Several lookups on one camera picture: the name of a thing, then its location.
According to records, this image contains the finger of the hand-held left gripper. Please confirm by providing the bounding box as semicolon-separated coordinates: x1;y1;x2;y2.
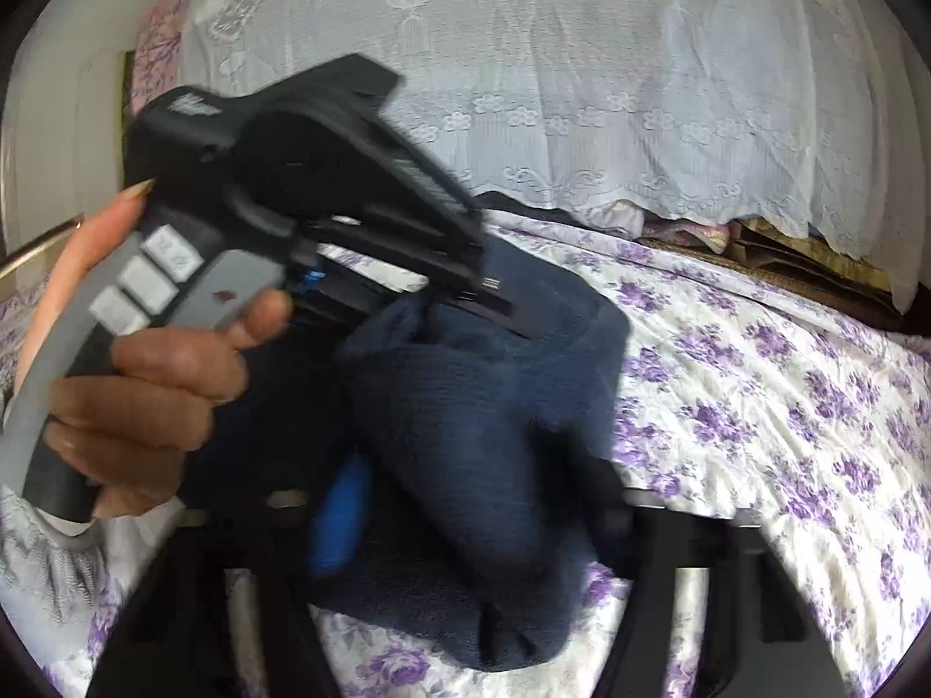
312;214;543;341
287;262;438;339

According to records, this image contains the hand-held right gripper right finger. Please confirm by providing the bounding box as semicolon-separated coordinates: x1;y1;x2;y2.
571;436;851;698

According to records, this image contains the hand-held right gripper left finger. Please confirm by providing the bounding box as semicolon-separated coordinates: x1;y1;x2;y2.
86;452;375;698

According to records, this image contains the navy knit cardigan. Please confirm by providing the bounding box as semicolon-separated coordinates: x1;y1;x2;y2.
190;240;632;674

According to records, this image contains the person's left hand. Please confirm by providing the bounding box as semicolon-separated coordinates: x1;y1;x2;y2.
13;180;293;521

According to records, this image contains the pink floral pillow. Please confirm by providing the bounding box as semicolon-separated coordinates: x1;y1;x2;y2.
129;0;191;117

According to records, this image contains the purple floral bedsheet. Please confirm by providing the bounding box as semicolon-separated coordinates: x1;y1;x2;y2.
0;222;931;698

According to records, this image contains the white lace cover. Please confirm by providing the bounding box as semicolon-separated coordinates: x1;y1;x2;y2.
178;0;919;315

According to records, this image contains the stack of folded blankets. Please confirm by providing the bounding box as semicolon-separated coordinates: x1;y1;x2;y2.
480;189;899;321

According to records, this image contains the brass bed rail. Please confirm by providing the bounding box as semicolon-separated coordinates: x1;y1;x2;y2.
0;216;86;286

